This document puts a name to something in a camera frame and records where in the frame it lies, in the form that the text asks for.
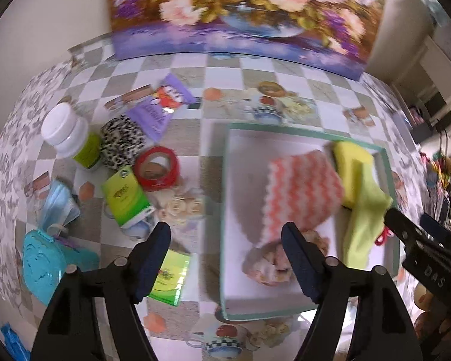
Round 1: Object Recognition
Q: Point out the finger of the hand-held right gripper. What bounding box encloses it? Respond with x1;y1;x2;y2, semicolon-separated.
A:
384;208;422;245
421;214;451;243

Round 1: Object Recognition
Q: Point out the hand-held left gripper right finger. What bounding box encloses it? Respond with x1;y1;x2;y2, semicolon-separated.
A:
281;222;423;361

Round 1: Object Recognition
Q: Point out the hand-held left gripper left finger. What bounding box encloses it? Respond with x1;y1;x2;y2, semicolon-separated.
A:
31;221;172;361

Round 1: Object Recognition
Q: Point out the red hair clip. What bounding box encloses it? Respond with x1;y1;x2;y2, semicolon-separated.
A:
374;227;395;247

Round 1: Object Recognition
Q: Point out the beige plush toy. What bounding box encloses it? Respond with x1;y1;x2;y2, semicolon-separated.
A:
242;229;329;284

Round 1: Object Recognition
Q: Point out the yellow-green cloth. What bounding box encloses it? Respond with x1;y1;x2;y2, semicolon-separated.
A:
340;160;394;267

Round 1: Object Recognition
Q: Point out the pink white zigzag cloth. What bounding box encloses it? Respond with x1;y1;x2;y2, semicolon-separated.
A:
253;150;345;249

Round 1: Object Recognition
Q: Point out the yellow sponge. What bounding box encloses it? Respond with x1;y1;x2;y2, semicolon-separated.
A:
331;141;376;209

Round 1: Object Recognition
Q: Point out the white tray with teal rim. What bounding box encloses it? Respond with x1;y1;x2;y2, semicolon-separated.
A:
219;122;402;322

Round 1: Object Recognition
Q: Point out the purple snack packet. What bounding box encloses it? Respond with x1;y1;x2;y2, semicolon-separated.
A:
128;74;198;141

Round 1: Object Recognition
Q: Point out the person's right hand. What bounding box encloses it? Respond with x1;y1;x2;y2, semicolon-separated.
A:
413;282;451;350

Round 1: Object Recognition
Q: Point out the flat green tissue packet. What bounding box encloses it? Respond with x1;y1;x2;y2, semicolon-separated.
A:
147;249;192;306

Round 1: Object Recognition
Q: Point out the pile of small trinkets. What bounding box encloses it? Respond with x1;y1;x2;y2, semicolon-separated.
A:
421;150;451;234

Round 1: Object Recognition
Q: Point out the red tape roll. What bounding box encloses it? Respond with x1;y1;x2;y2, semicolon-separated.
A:
133;146;182;192

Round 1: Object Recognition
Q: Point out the green tea box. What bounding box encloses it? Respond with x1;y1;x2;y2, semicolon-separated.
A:
101;165;155;230

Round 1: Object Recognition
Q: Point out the blue face mask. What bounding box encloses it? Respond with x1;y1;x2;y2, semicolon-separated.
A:
41;180;80;234

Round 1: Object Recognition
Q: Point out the teal plastic container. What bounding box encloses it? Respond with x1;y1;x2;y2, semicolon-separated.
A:
22;229;100;306

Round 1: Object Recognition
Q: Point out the checkered printed tablecloth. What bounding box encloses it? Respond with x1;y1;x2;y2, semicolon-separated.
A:
0;34;437;361

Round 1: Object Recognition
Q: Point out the blue plastic bag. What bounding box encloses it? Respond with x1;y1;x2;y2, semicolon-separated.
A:
1;322;31;361

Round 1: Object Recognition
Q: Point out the floral painting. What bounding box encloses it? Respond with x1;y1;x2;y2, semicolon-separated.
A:
107;0;391;81

